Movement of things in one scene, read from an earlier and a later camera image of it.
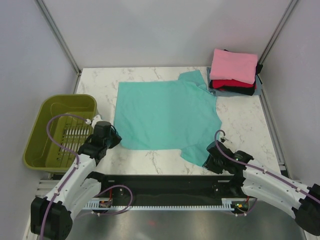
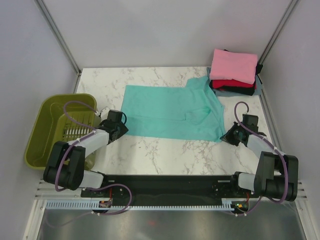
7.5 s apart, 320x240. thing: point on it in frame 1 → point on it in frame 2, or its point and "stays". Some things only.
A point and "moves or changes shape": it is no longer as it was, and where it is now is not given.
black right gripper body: [215, 165] → [236, 129]
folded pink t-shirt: [226, 65] stays
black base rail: [170, 188] stays
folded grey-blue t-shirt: [217, 93] stays
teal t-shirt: [176, 115] moves or changes shape
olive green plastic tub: [43, 155] stays
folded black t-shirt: [244, 90] stays
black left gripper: [116, 140] → [124, 130]
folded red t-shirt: [218, 83] stays
